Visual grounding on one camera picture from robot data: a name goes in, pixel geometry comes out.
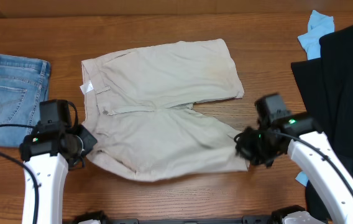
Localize beige khaki shorts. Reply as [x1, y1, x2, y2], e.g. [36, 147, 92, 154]
[81, 39, 249, 182]

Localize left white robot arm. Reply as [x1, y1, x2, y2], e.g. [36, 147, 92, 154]
[19, 124, 98, 224]

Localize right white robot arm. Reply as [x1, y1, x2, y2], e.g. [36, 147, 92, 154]
[234, 113, 353, 223]

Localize folded blue denim jeans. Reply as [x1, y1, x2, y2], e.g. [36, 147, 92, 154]
[0, 54, 51, 147]

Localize black garment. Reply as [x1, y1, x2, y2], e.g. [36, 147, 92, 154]
[290, 24, 353, 223]

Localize light blue cloth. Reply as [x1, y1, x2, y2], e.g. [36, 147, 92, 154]
[295, 9, 335, 187]

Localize right black cable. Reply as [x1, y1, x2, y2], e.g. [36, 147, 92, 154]
[234, 129, 353, 224]

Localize black cable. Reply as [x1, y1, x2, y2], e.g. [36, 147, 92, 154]
[0, 101, 80, 224]
[234, 129, 353, 224]

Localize left black cable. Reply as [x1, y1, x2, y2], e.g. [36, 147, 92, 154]
[0, 101, 80, 224]

